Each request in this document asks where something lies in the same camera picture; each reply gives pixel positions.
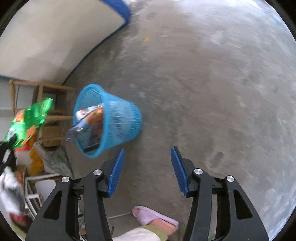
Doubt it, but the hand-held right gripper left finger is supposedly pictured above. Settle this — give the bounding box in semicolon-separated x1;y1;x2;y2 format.
25;148;125;241

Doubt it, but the grey plastic bag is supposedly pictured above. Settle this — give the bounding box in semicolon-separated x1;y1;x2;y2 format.
43;146;74;179

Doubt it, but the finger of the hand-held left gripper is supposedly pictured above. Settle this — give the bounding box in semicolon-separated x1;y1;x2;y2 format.
0;151;16;173
0;135;17;152

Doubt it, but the yellow plastic bag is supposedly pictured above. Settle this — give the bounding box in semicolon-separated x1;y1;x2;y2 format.
29;148;46;176

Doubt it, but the purple slipper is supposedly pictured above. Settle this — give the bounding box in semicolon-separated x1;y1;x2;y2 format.
131;206;180;234

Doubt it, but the wooden shelf rack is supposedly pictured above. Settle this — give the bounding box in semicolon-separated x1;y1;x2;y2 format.
9;79;78;146

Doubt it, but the blue pink snack bag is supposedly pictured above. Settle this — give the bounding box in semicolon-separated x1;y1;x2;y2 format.
65;104;104;153

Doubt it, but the green orange snack packet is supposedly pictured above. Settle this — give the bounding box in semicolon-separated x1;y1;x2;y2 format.
3;98;54;152

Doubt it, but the white frame side table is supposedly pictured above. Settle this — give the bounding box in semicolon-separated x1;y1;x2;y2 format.
24;174;62;219

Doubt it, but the person's leg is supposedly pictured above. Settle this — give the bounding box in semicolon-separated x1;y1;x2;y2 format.
112;224;169;241

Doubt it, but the white blue-edged mattress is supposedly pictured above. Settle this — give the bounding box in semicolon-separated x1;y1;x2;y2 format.
0;0;131;85

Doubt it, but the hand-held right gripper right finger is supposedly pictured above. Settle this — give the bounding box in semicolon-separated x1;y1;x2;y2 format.
171;146;270;241

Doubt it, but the red plastic bag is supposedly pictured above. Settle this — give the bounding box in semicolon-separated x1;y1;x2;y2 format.
9;213;31;229

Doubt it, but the blue mesh basket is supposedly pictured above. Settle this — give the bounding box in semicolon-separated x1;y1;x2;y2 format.
73;84;142;159

